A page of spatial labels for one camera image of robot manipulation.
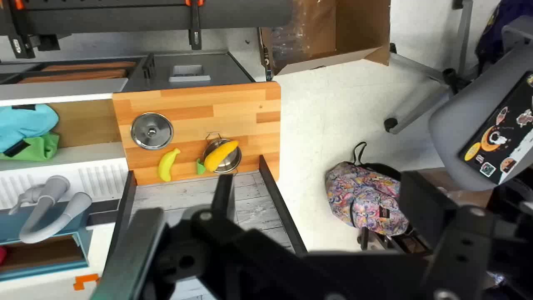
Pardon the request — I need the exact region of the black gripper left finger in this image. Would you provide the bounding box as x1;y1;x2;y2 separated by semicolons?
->
160;173;301;300

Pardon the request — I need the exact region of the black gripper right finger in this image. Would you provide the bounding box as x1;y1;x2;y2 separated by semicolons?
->
398;169;533;300

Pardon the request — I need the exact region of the grey toy tap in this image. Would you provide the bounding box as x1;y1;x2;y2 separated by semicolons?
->
6;173;95;246

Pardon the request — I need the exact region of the grey wood backsplash panel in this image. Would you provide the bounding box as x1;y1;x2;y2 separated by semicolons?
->
90;154;310;300

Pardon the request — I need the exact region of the small metal pot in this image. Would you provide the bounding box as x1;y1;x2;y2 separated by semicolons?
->
198;131;243;173

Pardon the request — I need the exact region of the yellow toy banana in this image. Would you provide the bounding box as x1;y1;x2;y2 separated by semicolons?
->
156;146;183;183

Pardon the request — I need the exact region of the colourful patterned backpack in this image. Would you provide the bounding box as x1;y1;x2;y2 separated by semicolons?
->
323;139;413;238

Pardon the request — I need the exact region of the wooden countertop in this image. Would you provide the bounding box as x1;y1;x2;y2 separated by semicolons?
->
111;81;283;186

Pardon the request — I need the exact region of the silver pot lid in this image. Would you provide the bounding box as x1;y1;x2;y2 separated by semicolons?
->
130;111;175;151

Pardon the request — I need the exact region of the black illustrated book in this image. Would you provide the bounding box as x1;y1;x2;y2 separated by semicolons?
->
456;71;533;188

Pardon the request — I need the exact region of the grey office chair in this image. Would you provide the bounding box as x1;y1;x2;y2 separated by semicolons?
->
381;14;533;193

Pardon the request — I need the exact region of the white toy sink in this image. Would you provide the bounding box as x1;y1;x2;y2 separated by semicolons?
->
0;76;130;211

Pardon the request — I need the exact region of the orange floor tape marker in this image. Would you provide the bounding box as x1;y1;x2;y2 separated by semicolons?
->
71;271;101;293

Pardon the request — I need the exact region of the black orange clamp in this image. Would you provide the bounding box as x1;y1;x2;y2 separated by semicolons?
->
181;0;208;51
0;0;36;59

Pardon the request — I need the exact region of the green cloth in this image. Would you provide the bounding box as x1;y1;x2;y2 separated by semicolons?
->
6;131;61;163

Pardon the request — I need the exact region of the brown cardboard box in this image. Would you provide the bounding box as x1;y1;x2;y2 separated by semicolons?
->
256;0;393;76

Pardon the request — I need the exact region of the teal cloth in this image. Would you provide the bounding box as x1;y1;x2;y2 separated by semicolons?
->
0;103;60;156

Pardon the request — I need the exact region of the teal planter box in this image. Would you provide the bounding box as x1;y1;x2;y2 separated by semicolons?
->
0;204;95;281

